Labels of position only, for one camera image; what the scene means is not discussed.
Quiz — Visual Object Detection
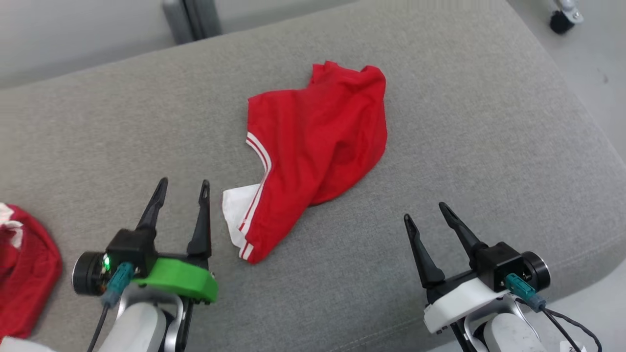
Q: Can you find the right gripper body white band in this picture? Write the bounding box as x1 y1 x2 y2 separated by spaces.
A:
424 251 551 335

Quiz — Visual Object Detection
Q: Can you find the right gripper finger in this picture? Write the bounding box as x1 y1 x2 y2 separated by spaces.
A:
404 214 446 288
439 202 487 267

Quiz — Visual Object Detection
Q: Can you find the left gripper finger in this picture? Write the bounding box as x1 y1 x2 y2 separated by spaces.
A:
137 177 169 230
187 180 212 260

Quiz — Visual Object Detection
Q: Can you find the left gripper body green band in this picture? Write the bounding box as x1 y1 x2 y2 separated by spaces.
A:
72 251 219 304

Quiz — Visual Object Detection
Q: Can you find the red jersey with black number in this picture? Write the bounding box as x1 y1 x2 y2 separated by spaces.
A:
223 61 388 264

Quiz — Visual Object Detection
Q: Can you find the red jersey with white trim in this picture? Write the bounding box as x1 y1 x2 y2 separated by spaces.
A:
0 203 63 339

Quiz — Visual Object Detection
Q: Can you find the grey fabric sofa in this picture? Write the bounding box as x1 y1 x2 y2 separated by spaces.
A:
0 0 626 352

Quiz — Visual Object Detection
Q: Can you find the left arm cable teal plug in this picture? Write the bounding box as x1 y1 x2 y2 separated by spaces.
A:
87 263 135 352

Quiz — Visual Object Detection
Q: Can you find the arm cable teal plug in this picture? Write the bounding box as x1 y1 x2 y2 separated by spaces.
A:
87 263 135 352
505 274 602 352

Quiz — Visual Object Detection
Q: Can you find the right arm cable teal plug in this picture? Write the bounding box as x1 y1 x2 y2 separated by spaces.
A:
505 274 602 352

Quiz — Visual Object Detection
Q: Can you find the grey metal post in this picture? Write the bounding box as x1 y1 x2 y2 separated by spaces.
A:
162 0 223 45

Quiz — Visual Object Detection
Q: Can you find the black caster wheel with bracket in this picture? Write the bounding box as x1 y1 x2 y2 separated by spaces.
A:
549 0 584 35

